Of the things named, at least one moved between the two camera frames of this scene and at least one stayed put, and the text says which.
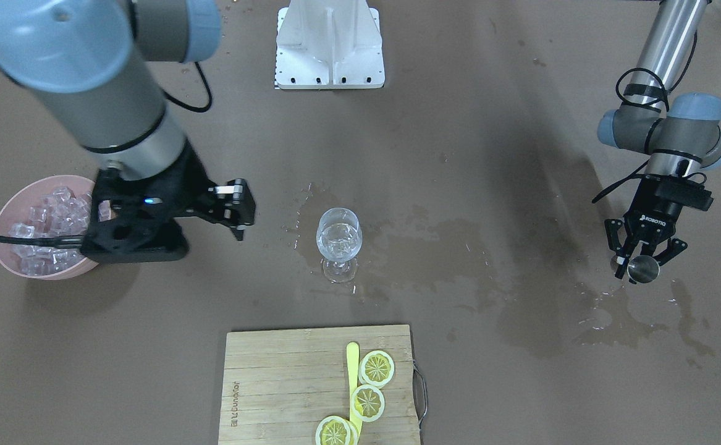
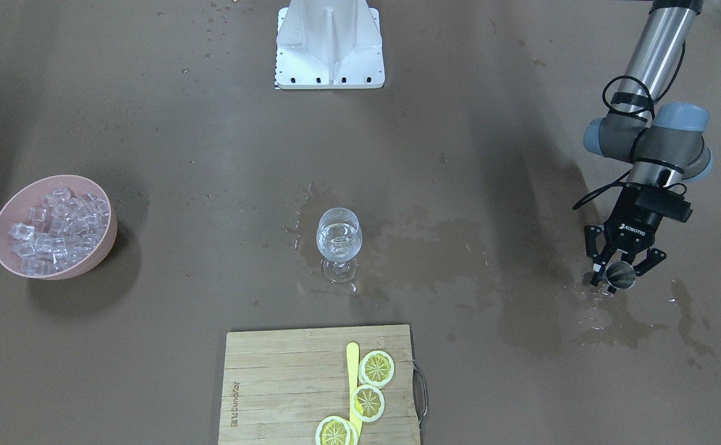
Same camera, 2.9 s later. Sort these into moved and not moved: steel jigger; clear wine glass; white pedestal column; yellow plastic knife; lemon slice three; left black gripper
Moved: steel jigger; left black gripper
Not moved: lemon slice three; yellow plastic knife; clear wine glass; white pedestal column
